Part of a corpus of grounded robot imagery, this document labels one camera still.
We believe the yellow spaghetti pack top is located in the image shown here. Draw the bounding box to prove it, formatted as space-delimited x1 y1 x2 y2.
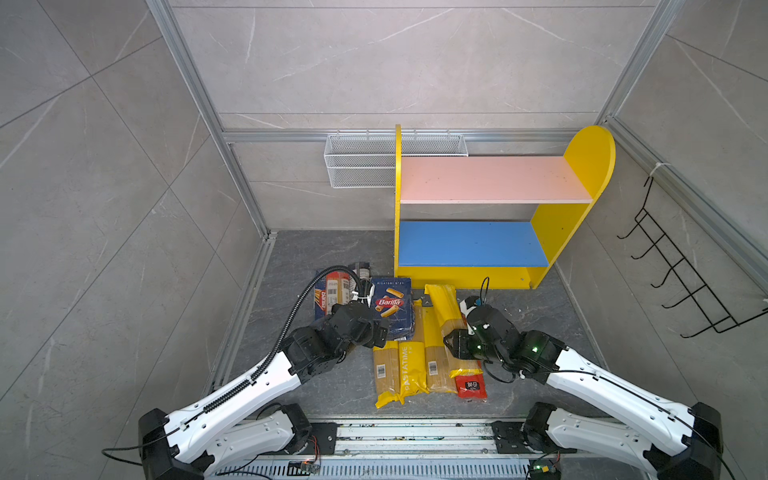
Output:
424 284 482 378

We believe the yellow spaghetti pack barcode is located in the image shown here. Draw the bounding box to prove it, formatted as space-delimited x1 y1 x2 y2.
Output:
422 307 457 394

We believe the yellow spaghetti pack white lettering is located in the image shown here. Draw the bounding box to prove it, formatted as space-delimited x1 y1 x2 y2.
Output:
397 299 431 398

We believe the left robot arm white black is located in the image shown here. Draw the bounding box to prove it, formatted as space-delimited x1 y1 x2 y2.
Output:
138 301 389 479

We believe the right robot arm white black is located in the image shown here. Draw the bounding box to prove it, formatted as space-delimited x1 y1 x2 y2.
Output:
443 296 725 479

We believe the blue Barilla pasta bag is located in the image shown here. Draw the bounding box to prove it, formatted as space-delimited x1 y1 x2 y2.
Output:
370 277 415 341

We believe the yellow pink blue shelf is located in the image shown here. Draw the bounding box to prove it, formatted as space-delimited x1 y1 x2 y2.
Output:
393 126 616 289

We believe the red blue spaghetti pack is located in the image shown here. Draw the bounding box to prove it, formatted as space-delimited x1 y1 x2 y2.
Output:
313 271 351 320

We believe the dark label spaghetti pack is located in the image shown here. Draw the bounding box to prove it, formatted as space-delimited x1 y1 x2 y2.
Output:
348 262 371 290

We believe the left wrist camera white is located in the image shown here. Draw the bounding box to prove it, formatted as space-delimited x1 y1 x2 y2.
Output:
352 278 374 306

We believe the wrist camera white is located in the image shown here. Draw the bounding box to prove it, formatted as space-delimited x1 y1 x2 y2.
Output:
459 295 482 318
352 278 374 306

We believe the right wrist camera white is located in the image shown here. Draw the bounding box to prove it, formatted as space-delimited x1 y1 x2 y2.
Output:
459 295 482 318

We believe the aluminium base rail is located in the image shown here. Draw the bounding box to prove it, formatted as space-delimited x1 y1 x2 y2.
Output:
155 418 661 480

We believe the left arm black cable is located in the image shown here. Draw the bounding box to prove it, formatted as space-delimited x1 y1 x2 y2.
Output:
197 265 361 415

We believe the white wire mesh basket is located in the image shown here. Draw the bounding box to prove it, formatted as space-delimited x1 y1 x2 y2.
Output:
324 132 468 189

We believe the black wire hook rack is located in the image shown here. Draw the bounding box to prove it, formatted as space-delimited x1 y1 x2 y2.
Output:
616 176 767 339

